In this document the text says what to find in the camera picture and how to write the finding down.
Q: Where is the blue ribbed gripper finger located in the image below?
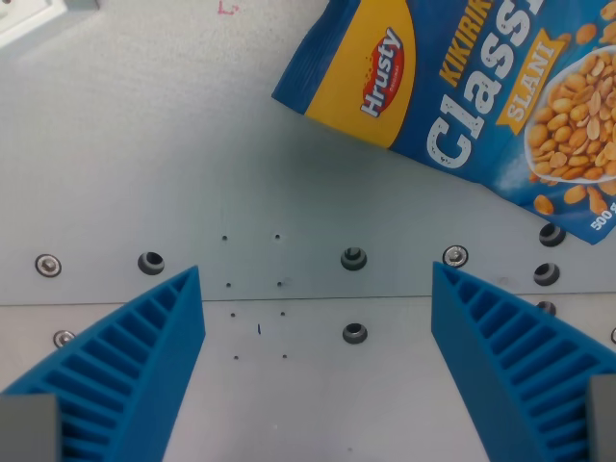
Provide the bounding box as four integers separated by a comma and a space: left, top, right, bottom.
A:
0, 265, 207, 462
430, 261, 616, 462

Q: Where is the blue Hrusty peanut bag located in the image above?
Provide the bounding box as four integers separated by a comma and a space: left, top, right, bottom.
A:
271, 0, 616, 246

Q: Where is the white plastic box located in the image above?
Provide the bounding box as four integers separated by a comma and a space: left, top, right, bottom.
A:
0, 0, 69, 48

